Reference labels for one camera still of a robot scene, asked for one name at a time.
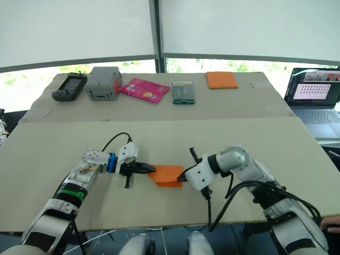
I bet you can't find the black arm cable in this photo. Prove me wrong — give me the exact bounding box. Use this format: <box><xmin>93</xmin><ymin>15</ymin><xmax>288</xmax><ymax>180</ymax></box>
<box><xmin>101</xmin><ymin>132</ymin><xmax>133</xmax><ymax>152</ymax></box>
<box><xmin>200</xmin><ymin>172</ymin><xmax>324</xmax><ymax>233</ymax></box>

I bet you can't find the orange paper sheet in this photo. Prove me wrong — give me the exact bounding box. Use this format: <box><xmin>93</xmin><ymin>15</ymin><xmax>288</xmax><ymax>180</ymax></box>
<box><xmin>147</xmin><ymin>164</ymin><xmax>184</xmax><ymax>189</ymax></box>

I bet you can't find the green and grey card box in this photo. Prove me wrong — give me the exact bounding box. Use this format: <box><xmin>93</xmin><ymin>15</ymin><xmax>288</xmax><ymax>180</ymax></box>
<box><xmin>172</xmin><ymin>81</ymin><xmax>197</xmax><ymax>105</ymax></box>

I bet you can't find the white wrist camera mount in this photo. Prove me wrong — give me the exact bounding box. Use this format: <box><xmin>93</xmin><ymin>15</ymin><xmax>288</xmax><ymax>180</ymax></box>
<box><xmin>184</xmin><ymin>156</ymin><xmax>213</xmax><ymax>191</ymax></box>
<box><xmin>116</xmin><ymin>142</ymin><xmax>139</xmax><ymax>175</ymax></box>

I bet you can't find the thin white cable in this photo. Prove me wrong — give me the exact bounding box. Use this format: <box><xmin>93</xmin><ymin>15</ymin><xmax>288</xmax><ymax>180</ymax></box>
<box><xmin>63</xmin><ymin>229</ymin><xmax>117</xmax><ymax>253</ymax></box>

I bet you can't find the black handheld controller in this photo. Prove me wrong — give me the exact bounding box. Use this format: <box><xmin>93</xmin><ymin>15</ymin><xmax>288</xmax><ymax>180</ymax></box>
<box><xmin>51</xmin><ymin>72</ymin><xmax>88</xmax><ymax>103</ymax></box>

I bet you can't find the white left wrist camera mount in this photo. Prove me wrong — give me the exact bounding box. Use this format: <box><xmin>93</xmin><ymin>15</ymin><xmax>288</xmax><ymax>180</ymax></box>
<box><xmin>116</xmin><ymin>142</ymin><xmax>139</xmax><ymax>175</ymax></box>

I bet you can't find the person's bare hand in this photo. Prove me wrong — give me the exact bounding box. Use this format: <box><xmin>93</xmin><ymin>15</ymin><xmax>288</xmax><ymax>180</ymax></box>
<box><xmin>320</xmin><ymin>215</ymin><xmax>340</xmax><ymax>234</ymax></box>

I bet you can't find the pink snack packet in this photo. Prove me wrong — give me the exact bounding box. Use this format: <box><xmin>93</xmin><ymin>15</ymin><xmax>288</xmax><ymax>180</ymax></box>
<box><xmin>118</xmin><ymin>77</ymin><xmax>171</xmax><ymax>104</ymax></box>

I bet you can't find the short black right wrist plug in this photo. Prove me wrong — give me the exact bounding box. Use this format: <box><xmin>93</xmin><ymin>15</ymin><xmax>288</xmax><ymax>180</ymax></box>
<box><xmin>189</xmin><ymin>147</ymin><xmax>200</xmax><ymax>163</ymax></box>

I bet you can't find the grey rounded shape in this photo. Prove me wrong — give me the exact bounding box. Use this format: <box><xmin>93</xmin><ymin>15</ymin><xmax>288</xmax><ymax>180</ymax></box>
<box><xmin>118</xmin><ymin>233</ymin><xmax>155</xmax><ymax>255</ymax></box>
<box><xmin>187</xmin><ymin>230</ymin><xmax>215</xmax><ymax>255</ymax></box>

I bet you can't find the grey window frame post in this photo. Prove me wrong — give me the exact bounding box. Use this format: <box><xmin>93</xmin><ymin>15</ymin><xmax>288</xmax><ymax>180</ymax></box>
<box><xmin>148</xmin><ymin>0</ymin><xmax>167</xmax><ymax>74</ymax></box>

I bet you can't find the open grey laptop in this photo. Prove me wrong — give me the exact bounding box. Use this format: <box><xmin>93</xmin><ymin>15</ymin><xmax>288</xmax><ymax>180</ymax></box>
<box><xmin>284</xmin><ymin>67</ymin><xmax>340</xmax><ymax>140</ymax></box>

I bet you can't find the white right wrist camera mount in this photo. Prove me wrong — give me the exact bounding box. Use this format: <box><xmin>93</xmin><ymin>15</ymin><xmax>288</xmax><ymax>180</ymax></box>
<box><xmin>184</xmin><ymin>156</ymin><xmax>213</xmax><ymax>191</ymax></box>

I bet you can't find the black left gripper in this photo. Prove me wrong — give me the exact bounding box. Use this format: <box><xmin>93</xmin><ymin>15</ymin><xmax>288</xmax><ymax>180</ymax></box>
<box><xmin>120</xmin><ymin>162</ymin><xmax>157</xmax><ymax>189</ymax></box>

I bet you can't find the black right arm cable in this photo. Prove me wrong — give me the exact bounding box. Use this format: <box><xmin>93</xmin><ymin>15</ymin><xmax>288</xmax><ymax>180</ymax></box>
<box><xmin>200</xmin><ymin>172</ymin><xmax>324</xmax><ymax>233</ymax></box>

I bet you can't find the white roller blind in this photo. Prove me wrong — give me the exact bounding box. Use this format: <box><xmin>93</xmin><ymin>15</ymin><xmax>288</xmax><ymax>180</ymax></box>
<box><xmin>158</xmin><ymin>0</ymin><xmax>340</xmax><ymax>67</ymax></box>
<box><xmin>0</xmin><ymin>0</ymin><xmax>158</xmax><ymax>73</ymax></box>

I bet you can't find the orange paper stack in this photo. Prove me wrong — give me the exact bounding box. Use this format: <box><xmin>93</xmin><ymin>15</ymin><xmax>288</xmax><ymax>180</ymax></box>
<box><xmin>206</xmin><ymin>71</ymin><xmax>239</xmax><ymax>90</ymax></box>

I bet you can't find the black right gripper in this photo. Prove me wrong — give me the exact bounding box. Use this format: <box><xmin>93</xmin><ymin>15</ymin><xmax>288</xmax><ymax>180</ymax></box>
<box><xmin>176</xmin><ymin>172</ymin><xmax>191</xmax><ymax>184</ymax></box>

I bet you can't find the grey plastic box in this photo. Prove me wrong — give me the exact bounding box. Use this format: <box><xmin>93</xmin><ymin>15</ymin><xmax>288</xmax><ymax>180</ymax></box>
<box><xmin>84</xmin><ymin>66</ymin><xmax>123</xmax><ymax>102</ymax></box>

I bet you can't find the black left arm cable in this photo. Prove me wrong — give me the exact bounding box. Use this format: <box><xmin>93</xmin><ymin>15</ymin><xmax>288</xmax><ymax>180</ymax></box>
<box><xmin>101</xmin><ymin>132</ymin><xmax>133</xmax><ymax>152</ymax></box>

